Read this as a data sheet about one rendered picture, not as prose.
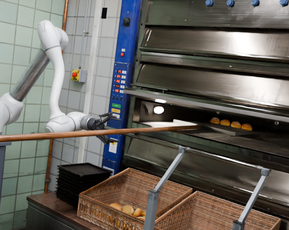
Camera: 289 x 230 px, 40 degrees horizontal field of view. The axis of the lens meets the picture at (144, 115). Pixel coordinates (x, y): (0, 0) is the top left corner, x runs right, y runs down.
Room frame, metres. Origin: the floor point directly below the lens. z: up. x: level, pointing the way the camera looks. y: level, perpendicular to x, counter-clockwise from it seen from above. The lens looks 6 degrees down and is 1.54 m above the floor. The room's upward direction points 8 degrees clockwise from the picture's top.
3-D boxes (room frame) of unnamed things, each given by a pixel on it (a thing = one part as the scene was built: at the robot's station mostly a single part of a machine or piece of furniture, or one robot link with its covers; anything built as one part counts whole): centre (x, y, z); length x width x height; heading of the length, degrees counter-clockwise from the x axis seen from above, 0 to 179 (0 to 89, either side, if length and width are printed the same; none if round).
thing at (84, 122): (2.38, 0.33, 1.20); 0.09 x 0.06 x 0.09; 142
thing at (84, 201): (2.47, -0.01, 0.72); 0.56 x 0.49 x 0.28; 52
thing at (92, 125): (2.34, 0.27, 1.20); 0.09 x 0.07 x 0.08; 52
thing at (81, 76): (3.22, 0.57, 1.46); 0.10 x 0.07 x 0.10; 51
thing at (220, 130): (3.18, -0.57, 1.20); 0.55 x 0.36 x 0.03; 53
